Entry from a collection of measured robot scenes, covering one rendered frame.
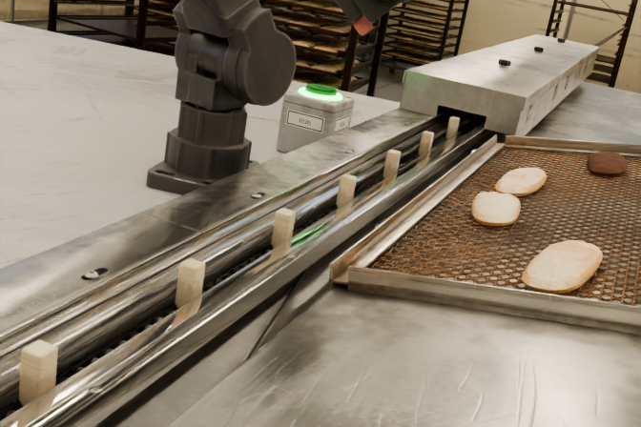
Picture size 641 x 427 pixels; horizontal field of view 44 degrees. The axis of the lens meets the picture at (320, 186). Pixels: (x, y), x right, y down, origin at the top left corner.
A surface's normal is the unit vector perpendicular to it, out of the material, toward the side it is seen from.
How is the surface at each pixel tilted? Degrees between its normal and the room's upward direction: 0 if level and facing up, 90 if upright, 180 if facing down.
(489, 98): 90
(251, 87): 90
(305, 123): 90
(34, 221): 0
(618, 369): 10
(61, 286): 0
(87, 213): 0
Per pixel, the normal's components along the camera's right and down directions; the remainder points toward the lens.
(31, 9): 0.91, 0.26
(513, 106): -0.39, 0.21
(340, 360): 0.00, -0.97
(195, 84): -0.62, 0.14
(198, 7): -0.61, 0.62
